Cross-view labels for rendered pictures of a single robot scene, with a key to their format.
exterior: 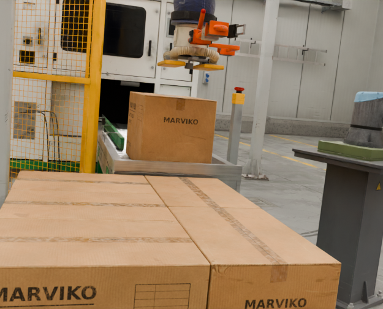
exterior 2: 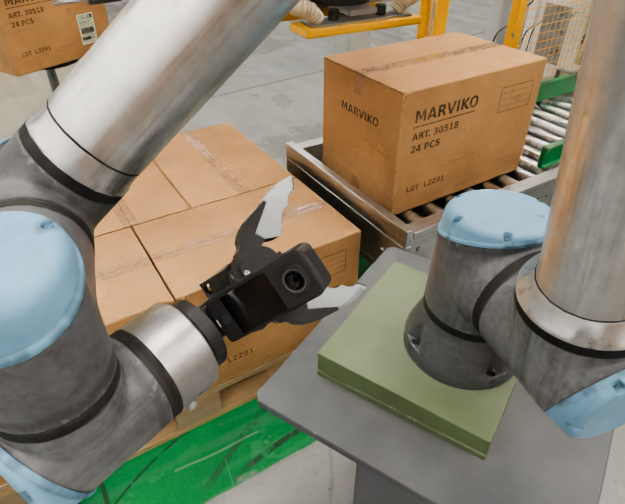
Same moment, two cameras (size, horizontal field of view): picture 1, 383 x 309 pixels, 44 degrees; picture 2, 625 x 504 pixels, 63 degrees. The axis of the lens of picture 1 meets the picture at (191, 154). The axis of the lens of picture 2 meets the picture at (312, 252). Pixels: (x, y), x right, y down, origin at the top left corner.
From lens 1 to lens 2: 241 cm
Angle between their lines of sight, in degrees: 72
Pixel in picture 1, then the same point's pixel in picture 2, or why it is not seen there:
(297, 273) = not seen: outside the picture
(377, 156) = (347, 381)
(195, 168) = (351, 198)
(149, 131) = (329, 116)
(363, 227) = (364, 488)
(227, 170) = (386, 226)
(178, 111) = (356, 96)
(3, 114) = (346, 41)
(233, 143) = not seen: hidden behind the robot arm
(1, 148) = not seen: hidden behind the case
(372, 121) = (433, 297)
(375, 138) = (429, 345)
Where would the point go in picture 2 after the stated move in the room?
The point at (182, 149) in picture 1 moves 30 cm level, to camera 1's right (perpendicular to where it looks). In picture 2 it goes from (361, 161) to (399, 208)
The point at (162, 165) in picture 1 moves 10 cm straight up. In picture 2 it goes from (321, 173) to (321, 146)
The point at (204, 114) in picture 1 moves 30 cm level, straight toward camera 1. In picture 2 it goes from (386, 113) to (285, 124)
